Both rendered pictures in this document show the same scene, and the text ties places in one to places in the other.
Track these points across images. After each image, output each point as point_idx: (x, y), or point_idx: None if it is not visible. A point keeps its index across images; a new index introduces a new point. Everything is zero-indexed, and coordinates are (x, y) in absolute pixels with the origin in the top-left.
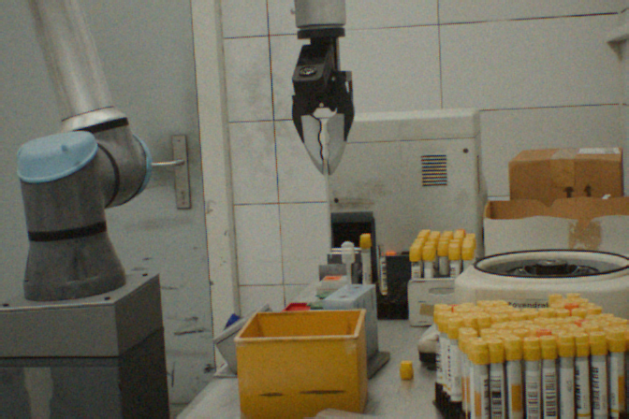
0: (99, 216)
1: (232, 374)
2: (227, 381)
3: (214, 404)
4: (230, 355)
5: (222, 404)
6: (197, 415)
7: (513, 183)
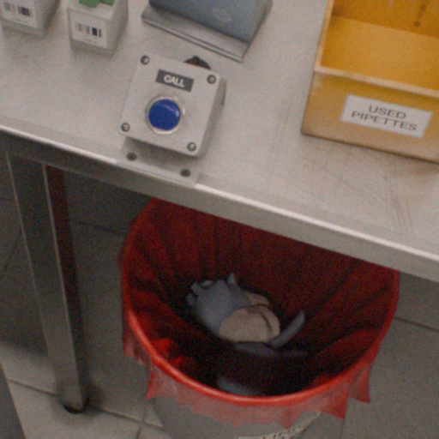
0: None
1: (199, 159)
2: (220, 168)
3: (333, 190)
4: (205, 145)
5: (336, 181)
6: (379, 213)
7: None
